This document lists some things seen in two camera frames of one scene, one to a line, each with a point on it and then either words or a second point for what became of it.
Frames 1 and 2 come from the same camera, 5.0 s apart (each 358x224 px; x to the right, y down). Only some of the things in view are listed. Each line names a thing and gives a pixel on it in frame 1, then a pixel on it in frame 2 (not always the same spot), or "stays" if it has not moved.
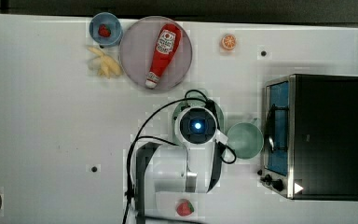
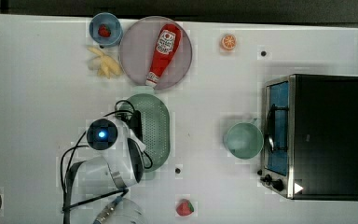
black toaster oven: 312,137 stays
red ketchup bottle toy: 168,40 stays
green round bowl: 246,138 stays
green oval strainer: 194,98 to 155,128
